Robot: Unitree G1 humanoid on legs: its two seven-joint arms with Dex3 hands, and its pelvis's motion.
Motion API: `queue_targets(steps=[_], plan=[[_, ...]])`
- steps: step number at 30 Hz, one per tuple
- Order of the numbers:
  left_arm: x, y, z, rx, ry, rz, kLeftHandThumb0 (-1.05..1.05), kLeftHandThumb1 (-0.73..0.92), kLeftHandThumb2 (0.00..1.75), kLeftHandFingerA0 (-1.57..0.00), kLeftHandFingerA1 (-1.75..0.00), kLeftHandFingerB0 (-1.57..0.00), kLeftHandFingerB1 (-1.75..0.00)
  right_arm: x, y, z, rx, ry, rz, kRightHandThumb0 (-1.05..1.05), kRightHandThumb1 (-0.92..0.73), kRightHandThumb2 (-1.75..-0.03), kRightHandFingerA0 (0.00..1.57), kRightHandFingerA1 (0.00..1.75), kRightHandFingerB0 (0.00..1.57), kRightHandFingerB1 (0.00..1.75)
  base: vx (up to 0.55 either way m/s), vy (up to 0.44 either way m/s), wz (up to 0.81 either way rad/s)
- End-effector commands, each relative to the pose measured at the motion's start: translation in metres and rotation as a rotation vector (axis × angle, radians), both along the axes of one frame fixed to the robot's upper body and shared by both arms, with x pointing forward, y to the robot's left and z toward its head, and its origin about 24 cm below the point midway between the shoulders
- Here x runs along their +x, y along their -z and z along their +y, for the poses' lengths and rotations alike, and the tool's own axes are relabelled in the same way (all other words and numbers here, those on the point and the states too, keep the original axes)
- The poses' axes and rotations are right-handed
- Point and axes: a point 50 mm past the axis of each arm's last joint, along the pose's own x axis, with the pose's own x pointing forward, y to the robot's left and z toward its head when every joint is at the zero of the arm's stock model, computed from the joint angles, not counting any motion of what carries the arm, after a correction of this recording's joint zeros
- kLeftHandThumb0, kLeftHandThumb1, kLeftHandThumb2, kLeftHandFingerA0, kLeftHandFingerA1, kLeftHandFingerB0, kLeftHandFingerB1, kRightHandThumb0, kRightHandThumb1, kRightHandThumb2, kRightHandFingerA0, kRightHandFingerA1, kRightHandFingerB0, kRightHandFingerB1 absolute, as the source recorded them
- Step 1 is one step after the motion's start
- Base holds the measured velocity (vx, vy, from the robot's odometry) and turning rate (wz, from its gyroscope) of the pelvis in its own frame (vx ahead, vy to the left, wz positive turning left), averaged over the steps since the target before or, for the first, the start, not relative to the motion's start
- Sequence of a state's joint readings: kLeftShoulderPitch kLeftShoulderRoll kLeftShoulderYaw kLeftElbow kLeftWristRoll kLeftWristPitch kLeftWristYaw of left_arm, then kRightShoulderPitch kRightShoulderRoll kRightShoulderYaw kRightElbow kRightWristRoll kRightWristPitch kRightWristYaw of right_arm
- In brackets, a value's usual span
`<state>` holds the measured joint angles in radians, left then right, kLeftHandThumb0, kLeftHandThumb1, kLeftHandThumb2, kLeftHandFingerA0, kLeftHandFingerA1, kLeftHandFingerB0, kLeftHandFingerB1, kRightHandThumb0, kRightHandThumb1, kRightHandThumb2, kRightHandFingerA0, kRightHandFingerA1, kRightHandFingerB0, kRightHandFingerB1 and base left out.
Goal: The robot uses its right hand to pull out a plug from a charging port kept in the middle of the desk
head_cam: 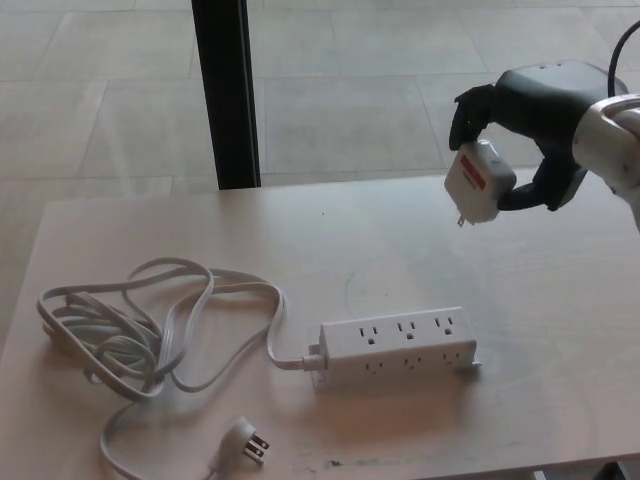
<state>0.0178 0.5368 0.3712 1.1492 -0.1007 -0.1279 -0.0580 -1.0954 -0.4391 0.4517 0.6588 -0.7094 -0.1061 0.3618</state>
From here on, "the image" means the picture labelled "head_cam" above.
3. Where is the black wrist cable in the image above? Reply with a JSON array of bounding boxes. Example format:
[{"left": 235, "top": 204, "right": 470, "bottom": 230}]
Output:
[{"left": 606, "top": 18, "right": 640, "bottom": 99}]

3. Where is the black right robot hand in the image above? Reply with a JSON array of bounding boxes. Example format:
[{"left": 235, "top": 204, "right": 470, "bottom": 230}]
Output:
[{"left": 447, "top": 59, "right": 629, "bottom": 213}]

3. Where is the white flat power cord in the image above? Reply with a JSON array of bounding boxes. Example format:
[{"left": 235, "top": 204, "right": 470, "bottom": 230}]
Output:
[{"left": 36, "top": 257, "right": 322, "bottom": 480}]

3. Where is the white three-prong angled plug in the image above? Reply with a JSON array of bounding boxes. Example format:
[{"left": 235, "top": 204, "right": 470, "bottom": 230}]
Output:
[{"left": 218, "top": 415, "right": 272, "bottom": 470}]

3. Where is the white six-outlet power strip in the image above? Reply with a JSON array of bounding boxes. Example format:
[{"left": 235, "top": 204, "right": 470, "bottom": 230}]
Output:
[{"left": 307, "top": 305, "right": 484, "bottom": 394}]

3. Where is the black vertical window post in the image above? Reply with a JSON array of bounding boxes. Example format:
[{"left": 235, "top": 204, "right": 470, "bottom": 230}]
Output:
[{"left": 191, "top": 0, "right": 263, "bottom": 191}]

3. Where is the white square charger adapter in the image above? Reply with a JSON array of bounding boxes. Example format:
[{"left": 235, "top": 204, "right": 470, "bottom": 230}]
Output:
[{"left": 443, "top": 139, "right": 517, "bottom": 231}]

